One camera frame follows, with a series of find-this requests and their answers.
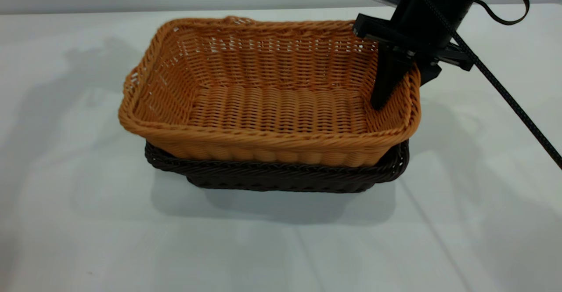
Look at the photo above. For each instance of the black wicker basket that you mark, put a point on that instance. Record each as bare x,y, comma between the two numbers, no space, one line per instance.
281,180

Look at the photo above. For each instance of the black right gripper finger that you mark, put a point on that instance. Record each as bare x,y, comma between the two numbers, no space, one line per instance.
429,71
390,72

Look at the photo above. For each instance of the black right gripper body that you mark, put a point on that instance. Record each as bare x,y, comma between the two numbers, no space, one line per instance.
430,15

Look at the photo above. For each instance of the orange wicker basket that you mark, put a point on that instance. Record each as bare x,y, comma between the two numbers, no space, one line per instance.
272,107

